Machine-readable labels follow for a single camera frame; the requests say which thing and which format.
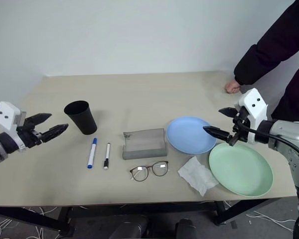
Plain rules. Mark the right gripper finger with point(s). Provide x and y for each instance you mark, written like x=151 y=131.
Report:
x=218 y=133
x=229 y=112

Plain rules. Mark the green plate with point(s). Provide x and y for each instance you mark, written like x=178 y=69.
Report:
x=239 y=169

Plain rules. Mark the blue plate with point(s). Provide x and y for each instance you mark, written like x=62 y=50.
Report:
x=187 y=134

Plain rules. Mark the white marker black cap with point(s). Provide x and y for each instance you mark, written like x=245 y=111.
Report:
x=107 y=154

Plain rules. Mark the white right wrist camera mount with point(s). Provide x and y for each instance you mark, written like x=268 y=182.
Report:
x=254 y=103

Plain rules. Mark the brown round glasses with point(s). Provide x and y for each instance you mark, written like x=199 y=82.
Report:
x=160 y=168

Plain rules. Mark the white marker blue cap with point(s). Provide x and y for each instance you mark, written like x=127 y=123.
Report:
x=91 y=154

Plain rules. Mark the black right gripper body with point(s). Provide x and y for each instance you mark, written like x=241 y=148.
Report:
x=240 y=122

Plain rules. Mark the dark rounded shape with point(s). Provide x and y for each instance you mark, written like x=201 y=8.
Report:
x=129 y=227
x=186 y=230

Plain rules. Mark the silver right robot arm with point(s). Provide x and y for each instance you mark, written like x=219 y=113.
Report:
x=289 y=135

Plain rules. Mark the black table frame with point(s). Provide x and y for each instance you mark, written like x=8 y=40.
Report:
x=27 y=219

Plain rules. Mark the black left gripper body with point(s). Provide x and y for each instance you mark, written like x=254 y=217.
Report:
x=27 y=135

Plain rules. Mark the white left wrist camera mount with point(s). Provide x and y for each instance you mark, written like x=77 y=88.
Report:
x=6 y=114

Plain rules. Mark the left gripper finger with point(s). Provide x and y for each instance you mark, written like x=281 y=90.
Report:
x=54 y=130
x=40 y=118

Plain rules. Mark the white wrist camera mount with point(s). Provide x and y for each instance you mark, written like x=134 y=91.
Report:
x=6 y=114
x=254 y=103

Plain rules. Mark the person's dark sleeved arm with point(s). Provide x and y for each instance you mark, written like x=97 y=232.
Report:
x=264 y=54

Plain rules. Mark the person's bare hand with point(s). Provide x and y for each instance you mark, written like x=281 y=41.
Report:
x=232 y=87

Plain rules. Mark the white crumpled tissue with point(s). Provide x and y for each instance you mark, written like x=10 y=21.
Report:
x=196 y=174

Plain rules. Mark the black plastic cup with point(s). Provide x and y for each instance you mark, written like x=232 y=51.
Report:
x=86 y=123

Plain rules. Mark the grey glasses case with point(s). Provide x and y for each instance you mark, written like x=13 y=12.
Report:
x=144 y=148

